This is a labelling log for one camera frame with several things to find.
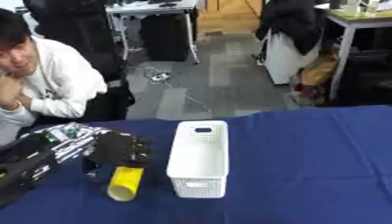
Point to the white plastic basket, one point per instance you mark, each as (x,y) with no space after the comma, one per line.
(199,159)

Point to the brown paper bag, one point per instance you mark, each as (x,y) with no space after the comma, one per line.
(319,70)

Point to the black jacket on chair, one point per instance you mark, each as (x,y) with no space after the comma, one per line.
(291,22)

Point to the white desk with grey top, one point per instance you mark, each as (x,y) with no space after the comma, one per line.
(352,29)

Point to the yellow cup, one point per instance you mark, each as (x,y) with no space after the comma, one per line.
(125,183)

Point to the white power strip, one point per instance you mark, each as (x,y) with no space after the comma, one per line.
(160,77)

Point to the person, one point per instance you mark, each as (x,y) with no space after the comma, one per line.
(46,81)

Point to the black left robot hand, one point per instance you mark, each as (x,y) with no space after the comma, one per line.
(118,147)

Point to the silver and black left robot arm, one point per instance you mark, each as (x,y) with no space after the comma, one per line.
(35,159)

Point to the black office chair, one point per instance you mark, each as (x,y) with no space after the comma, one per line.
(81,43)

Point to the black computer case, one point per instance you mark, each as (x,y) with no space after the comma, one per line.
(164,38)

